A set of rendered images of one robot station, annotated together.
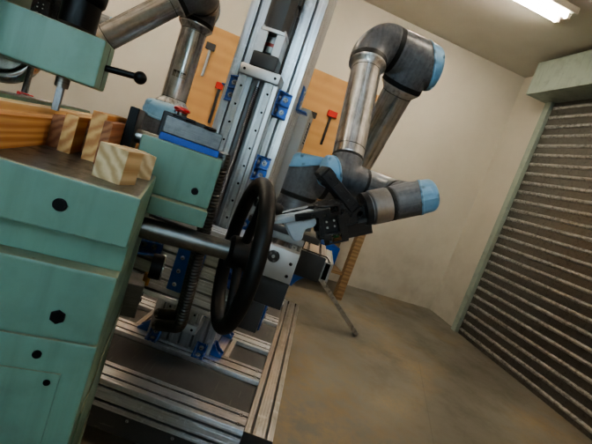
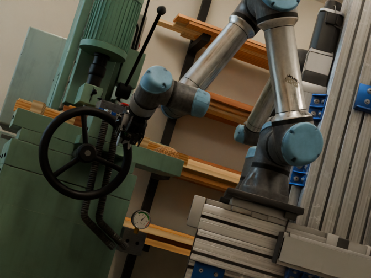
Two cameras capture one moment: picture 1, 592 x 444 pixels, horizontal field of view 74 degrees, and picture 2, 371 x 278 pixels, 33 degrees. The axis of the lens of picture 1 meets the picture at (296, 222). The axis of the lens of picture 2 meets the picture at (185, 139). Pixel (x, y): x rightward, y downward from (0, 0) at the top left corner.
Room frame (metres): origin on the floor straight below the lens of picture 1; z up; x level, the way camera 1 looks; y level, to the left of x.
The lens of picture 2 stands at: (1.04, -1.86, 0.68)
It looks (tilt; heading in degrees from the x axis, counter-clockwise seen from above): 8 degrees up; 91
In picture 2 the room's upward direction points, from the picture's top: 16 degrees clockwise
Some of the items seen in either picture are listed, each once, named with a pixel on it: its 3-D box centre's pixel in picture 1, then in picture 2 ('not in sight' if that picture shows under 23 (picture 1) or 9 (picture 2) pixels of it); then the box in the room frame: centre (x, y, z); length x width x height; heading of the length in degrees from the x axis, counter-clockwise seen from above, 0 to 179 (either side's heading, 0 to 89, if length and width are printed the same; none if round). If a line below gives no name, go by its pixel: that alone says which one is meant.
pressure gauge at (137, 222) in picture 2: (154, 270); (139, 222); (0.91, 0.28, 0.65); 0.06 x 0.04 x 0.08; 18
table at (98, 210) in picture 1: (122, 177); (99, 143); (0.70, 0.32, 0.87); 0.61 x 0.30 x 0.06; 18
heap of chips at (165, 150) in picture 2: not in sight; (166, 151); (0.92, 0.42, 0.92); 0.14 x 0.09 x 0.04; 108
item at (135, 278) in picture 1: (115, 290); (129, 240); (0.89, 0.35, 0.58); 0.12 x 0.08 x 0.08; 108
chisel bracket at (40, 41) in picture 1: (54, 54); (88, 99); (0.59, 0.42, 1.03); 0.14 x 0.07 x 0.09; 108
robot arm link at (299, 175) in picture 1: (307, 173); (277, 146); (1.26, 0.01, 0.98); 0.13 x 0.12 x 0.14; 105
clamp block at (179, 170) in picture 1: (177, 169); (107, 130); (0.72, 0.24, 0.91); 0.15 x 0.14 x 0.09; 18
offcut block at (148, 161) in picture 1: (136, 162); (67, 118); (0.58, 0.25, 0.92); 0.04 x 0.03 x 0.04; 49
